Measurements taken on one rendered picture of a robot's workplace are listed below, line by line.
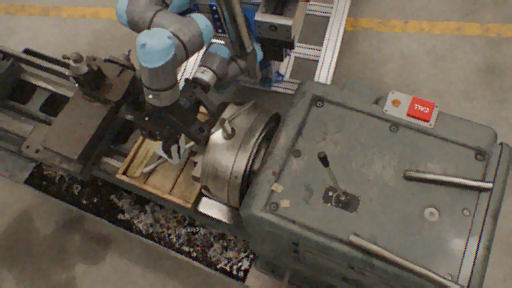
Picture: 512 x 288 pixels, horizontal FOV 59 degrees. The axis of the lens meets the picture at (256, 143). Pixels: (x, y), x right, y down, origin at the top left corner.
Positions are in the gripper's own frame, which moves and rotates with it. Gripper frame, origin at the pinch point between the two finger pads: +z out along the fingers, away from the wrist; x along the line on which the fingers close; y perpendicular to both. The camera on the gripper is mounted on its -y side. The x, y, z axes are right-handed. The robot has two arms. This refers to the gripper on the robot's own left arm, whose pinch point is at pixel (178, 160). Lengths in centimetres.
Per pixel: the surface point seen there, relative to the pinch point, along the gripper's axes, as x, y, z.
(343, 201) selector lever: -7.6, -41.2, 2.4
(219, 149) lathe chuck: -12.1, -5.2, 4.9
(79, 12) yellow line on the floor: -152, 178, 82
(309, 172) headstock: -12.3, -30.8, 1.8
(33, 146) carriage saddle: -11, 72, 38
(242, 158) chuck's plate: -12.0, -12.2, 5.1
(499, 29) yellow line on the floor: -226, -89, 60
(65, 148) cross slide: -11, 55, 31
